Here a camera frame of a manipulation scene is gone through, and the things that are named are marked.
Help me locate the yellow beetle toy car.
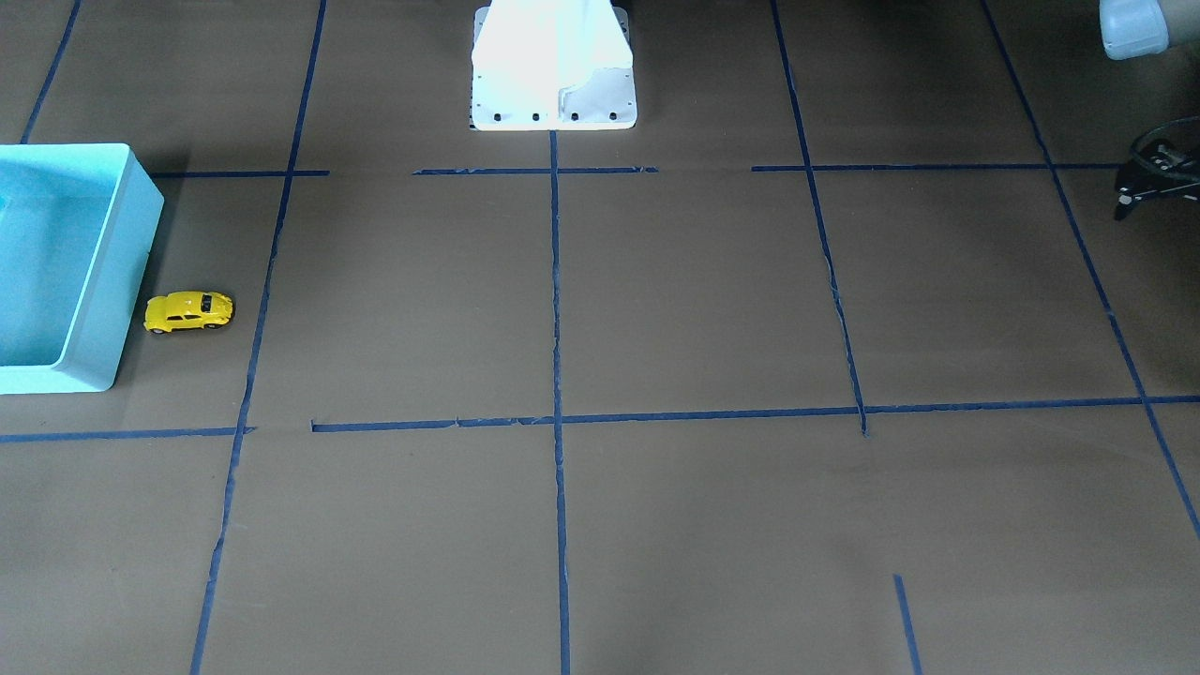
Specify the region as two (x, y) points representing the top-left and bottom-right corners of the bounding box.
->
(142, 291), (235, 335)

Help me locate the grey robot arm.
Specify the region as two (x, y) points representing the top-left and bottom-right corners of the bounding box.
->
(1099, 1), (1199, 61)

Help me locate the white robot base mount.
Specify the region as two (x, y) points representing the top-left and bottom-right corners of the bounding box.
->
(469, 1), (638, 132)

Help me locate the turquoise plastic bin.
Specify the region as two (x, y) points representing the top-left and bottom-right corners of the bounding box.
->
(1, 142), (164, 395)

